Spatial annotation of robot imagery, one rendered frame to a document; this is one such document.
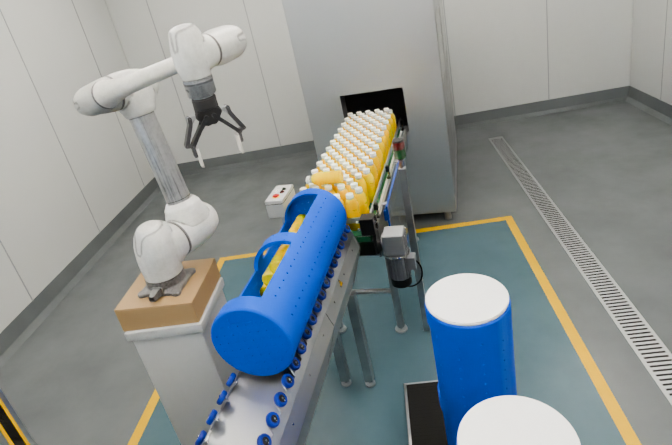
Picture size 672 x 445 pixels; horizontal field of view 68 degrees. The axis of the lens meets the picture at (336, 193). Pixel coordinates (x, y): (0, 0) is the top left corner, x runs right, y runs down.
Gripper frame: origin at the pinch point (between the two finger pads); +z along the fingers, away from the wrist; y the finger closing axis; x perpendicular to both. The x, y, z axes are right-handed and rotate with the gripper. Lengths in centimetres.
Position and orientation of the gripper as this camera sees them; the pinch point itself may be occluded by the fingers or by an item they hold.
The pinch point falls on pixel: (221, 156)
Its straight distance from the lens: 166.6
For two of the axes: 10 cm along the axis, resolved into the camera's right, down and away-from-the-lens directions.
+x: 4.8, 3.1, -8.2
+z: 1.8, 8.8, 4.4
